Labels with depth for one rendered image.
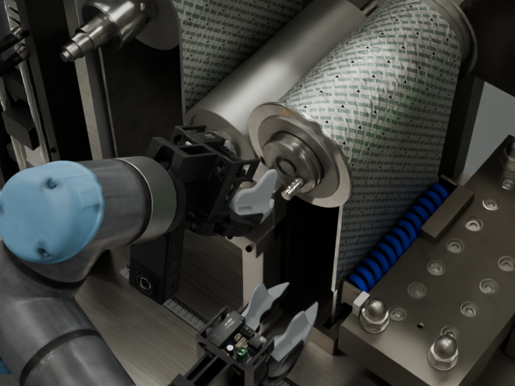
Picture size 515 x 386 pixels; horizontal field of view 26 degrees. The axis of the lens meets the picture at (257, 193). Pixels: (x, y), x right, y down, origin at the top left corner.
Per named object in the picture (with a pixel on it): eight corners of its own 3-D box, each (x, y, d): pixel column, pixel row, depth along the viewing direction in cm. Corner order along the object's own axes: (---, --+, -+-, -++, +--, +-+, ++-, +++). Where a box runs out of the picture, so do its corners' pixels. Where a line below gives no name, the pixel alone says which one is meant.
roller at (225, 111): (186, 154, 144) (182, 91, 135) (306, 44, 156) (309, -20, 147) (258, 201, 140) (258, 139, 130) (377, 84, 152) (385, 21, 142)
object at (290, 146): (273, 130, 123) (323, 178, 122) (284, 120, 123) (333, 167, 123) (254, 158, 129) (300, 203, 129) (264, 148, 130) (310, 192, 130)
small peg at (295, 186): (282, 189, 124) (291, 197, 124) (298, 174, 125) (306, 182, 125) (278, 194, 125) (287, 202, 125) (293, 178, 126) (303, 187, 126)
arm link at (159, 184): (131, 263, 94) (63, 214, 97) (162, 256, 98) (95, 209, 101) (165, 186, 92) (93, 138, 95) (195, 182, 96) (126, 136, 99)
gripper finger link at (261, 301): (291, 263, 131) (251, 322, 126) (290, 290, 135) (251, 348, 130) (268, 252, 131) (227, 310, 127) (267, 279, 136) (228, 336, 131)
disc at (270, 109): (247, 165, 135) (247, 82, 124) (250, 163, 136) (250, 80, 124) (346, 228, 130) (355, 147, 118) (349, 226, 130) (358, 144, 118)
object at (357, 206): (331, 289, 143) (339, 204, 128) (433, 178, 154) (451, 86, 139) (334, 292, 143) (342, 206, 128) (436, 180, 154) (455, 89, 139)
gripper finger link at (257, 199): (310, 176, 113) (255, 175, 106) (286, 226, 115) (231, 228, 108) (288, 161, 115) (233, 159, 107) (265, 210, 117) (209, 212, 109)
